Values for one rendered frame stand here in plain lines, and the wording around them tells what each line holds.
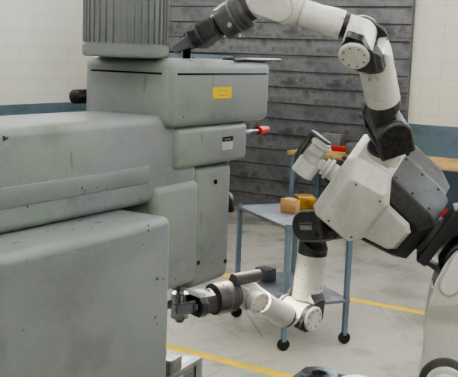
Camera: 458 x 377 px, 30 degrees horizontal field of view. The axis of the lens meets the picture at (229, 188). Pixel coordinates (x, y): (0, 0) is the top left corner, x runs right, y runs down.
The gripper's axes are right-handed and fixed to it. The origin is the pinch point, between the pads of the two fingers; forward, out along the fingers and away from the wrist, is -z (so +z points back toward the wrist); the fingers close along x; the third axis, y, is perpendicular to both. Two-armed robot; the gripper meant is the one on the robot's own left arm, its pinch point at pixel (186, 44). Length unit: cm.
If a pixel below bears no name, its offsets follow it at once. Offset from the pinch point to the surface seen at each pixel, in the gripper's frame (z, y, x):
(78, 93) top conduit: -23.1, -1.3, -22.0
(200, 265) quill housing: -21, -52, -8
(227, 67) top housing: 8.0, -10.8, -3.8
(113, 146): -10.5, -19.7, -44.0
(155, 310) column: -17, -55, -47
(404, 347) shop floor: -76, -179, 359
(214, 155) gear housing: -4.4, -28.8, -6.6
